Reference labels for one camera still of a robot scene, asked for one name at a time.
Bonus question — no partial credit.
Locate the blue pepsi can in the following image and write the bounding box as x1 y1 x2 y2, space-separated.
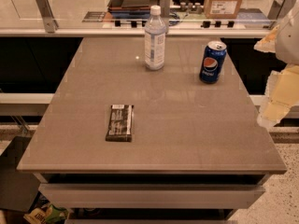
199 40 227 84

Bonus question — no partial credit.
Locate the metal bracket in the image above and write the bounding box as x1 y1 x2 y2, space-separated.
36 0 58 34
159 0 170 32
267 0 297 29

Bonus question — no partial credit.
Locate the white drawer front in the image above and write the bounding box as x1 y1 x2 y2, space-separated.
39 184 264 209

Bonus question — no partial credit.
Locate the right metal bracket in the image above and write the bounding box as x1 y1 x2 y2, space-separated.
267 0 297 29

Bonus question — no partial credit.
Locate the middle metal bracket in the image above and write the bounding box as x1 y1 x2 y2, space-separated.
159 0 170 32

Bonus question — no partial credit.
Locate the left metal bracket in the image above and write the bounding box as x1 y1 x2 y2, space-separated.
36 0 58 34

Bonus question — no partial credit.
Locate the black rxbar chocolate bar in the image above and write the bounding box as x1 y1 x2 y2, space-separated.
106 105 134 142

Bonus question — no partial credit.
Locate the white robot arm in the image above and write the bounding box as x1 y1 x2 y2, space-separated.
254 1 299 130

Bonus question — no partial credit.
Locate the brown cardboard box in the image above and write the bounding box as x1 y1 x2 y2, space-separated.
204 0 242 19

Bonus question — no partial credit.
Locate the clear plastic water bottle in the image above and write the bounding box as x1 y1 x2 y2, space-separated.
145 6 166 70

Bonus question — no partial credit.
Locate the green snack bag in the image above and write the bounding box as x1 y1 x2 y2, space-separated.
23 204 68 224

